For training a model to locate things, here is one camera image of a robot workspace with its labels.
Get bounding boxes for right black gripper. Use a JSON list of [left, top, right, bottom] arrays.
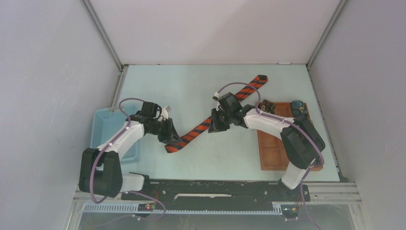
[[208, 108, 232, 133]]

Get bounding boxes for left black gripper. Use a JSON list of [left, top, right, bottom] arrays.
[[147, 117, 182, 144]]

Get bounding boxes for orange navy striped tie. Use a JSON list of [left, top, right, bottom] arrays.
[[164, 75, 268, 153]]

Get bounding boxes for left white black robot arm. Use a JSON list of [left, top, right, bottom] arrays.
[[79, 102, 181, 204]]

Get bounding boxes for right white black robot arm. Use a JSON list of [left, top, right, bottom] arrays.
[[208, 92, 326, 200]]

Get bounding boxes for brown floral rolled tie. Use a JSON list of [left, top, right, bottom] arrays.
[[258, 99, 276, 114]]

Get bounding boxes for light blue plastic basket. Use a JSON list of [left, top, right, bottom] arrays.
[[90, 107, 140, 163]]

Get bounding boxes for brown wooden divided tray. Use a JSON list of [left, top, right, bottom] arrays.
[[257, 102, 310, 171]]

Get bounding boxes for blue patterned rolled tie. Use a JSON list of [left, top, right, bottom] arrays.
[[290, 100, 309, 117]]

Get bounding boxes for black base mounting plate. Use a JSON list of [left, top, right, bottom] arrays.
[[141, 179, 310, 212]]

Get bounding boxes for white slotted cable duct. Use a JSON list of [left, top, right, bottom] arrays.
[[83, 203, 283, 215]]

